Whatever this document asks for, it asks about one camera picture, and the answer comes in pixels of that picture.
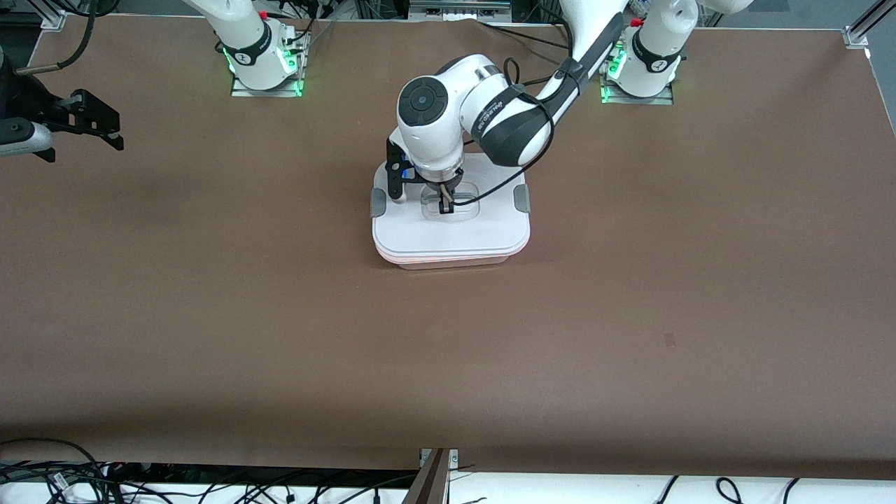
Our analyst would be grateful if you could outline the white box lid grey latches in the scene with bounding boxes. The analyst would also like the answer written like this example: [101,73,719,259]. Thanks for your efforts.
[370,153,531,261]

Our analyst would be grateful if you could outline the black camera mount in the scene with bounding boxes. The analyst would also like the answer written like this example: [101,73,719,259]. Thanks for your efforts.
[386,138,421,204]
[0,105,78,164]

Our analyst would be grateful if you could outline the aluminium frame rail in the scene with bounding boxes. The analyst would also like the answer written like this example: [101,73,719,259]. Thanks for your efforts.
[408,0,513,23]

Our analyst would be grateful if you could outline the tangled black cable bundle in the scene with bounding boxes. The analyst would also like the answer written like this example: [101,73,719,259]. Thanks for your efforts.
[0,437,421,504]

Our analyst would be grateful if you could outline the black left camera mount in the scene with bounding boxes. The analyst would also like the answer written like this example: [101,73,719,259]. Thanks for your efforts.
[386,138,421,204]

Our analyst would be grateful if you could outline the pink translucent plastic box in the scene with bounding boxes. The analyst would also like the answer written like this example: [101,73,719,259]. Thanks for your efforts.
[374,241,530,272]

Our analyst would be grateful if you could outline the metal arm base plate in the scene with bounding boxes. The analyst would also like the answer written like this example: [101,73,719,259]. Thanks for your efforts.
[230,31,306,98]
[600,35,675,106]

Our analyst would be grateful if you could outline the aluminium frame post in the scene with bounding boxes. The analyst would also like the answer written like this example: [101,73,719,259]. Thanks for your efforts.
[402,448,460,504]

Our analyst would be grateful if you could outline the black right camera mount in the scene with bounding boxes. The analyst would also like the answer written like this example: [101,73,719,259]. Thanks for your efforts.
[0,105,78,164]

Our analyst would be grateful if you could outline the black cable across table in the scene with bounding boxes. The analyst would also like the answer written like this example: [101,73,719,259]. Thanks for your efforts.
[478,20,573,51]

